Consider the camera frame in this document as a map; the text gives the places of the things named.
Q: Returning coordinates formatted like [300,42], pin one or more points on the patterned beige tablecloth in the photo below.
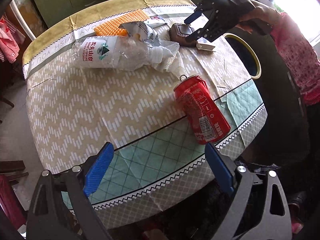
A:
[74,111]

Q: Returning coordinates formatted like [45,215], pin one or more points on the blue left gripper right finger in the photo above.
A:
[222,167]

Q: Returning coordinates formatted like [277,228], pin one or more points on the pink floral right sleeve forearm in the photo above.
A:
[299,56]

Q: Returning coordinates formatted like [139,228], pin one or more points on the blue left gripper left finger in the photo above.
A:
[95,168]

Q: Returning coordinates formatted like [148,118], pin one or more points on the crushed clear plastic bottle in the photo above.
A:
[115,52]

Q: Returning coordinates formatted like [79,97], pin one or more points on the brown plastic tray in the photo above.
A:
[179,32]

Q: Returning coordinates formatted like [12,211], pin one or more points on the white paper towel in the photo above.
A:
[167,58]

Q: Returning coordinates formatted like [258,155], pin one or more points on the blue bin with yellow rim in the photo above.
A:
[246,54]

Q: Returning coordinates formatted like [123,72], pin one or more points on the silver wrapper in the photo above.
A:
[141,31]

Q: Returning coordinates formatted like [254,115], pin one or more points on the red checkered hanging cloth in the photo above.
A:
[10,39]

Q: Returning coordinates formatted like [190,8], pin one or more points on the small white cardboard piece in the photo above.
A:
[204,44]

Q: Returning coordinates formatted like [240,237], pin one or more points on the red soda can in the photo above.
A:
[207,122]

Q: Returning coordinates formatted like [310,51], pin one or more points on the orange foam net sleeve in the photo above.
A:
[111,28]

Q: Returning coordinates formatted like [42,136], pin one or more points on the person's right hand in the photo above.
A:
[263,12]

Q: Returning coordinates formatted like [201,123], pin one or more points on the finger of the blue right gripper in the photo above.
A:
[195,15]
[194,36]

